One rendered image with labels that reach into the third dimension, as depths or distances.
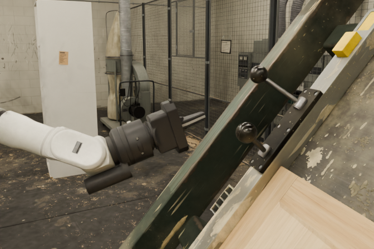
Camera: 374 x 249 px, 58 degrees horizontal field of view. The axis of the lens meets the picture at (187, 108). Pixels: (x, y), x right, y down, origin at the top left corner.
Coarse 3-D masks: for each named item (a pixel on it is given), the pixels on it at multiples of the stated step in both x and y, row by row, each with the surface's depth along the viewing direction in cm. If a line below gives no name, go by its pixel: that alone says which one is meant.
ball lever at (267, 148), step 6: (240, 126) 58; (246, 126) 58; (252, 126) 58; (240, 132) 58; (246, 132) 57; (252, 132) 57; (240, 138) 58; (246, 138) 58; (252, 138) 58; (258, 144) 63; (264, 144) 67; (264, 150) 66; (264, 156) 66
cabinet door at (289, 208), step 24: (264, 192) 65; (288, 192) 60; (312, 192) 56; (264, 216) 61; (288, 216) 57; (312, 216) 53; (336, 216) 49; (360, 216) 47; (240, 240) 62; (264, 240) 58; (288, 240) 54; (312, 240) 50; (336, 240) 47; (360, 240) 45
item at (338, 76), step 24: (360, 24) 70; (360, 48) 66; (336, 72) 67; (336, 96) 67; (312, 120) 66; (288, 144) 65; (240, 192) 67; (216, 216) 68; (240, 216) 65; (216, 240) 65
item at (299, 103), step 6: (258, 66) 68; (252, 72) 68; (258, 72) 68; (264, 72) 68; (252, 78) 69; (258, 78) 68; (264, 78) 68; (270, 84) 68; (276, 84) 68; (282, 90) 68; (288, 96) 68; (294, 102) 68; (300, 102) 67; (306, 102) 67; (300, 108) 66
